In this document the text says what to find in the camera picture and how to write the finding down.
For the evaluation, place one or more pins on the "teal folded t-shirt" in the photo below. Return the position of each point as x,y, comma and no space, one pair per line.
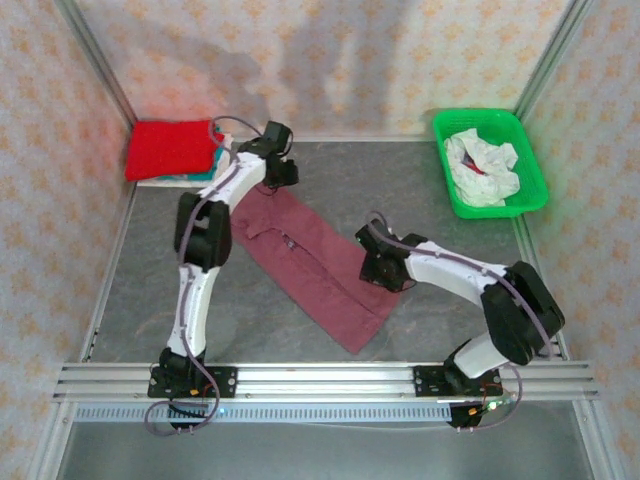
197,176

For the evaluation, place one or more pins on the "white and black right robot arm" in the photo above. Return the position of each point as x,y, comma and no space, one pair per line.
525,310

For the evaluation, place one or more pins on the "white folded t-shirt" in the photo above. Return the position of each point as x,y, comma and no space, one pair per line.
165,183

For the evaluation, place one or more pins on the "white crumpled t-shirt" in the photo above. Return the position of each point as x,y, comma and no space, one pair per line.
485,170

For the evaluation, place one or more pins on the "aluminium mounting rail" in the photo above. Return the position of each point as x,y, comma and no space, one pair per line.
325,380

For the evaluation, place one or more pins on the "aluminium frame leg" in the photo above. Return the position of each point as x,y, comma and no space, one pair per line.
47,445
597,445

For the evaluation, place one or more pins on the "small black controller board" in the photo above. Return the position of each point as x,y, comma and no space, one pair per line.
462,417
187,411

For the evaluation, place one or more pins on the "aluminium frame post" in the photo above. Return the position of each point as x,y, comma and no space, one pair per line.
552,55
100,65

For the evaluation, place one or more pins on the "green plastic basket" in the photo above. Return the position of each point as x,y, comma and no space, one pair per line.
534,170

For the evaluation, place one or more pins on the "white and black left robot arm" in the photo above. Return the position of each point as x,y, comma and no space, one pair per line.
212,235

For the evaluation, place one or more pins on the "red folded t-shirt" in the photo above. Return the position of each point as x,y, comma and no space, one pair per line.
165,150

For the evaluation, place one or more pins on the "aluminium back rail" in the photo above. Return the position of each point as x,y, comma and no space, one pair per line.
350,138

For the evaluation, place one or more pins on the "maroon printed t-shirt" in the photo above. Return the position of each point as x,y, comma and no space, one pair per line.
320,270

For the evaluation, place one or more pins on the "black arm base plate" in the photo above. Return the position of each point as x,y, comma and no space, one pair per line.
425,382
227,382

